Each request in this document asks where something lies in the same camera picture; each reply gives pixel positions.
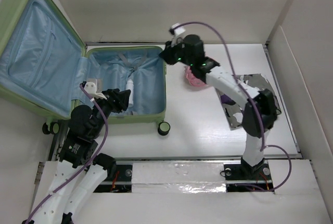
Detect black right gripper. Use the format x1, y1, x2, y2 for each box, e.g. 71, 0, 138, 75
160, 37, 194, 67

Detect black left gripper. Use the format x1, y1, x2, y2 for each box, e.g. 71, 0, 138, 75
91, 87, 130, 137

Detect small white bottle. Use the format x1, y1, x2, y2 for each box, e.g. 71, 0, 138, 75
126, 79, 134, 108

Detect pink headphones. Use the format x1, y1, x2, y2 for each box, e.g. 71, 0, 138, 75
184, 66, 206, 87

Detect purple grey camouflage garment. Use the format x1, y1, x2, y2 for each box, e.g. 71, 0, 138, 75
216, 74, 281, 130

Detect green suitcase with blue lining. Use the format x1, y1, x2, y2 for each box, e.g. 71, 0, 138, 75
1, 0, 170, 135

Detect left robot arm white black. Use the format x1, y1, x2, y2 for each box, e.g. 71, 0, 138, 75
24, 84, 131, 223

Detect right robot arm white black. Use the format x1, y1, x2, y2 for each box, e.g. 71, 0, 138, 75
159, 34, 277, 179

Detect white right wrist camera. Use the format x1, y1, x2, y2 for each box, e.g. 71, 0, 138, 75
169, 23, 186, 39

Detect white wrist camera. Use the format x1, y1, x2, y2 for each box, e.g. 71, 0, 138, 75
83, 78, 107, 99
169, 23, 186, 39

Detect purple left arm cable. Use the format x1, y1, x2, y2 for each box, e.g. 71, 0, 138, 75
25, 83, 109, 222

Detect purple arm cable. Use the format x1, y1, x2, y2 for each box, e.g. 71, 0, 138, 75
175, 21, 292, 191
25, 83, 109, 222

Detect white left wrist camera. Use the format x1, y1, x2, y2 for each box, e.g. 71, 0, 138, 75
83, 78, 107, 99

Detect metal base rail with foil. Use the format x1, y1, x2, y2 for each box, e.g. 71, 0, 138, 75
95, 161, 273, 194

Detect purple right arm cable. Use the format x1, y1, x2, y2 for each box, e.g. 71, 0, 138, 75
175, 21, 292, 191

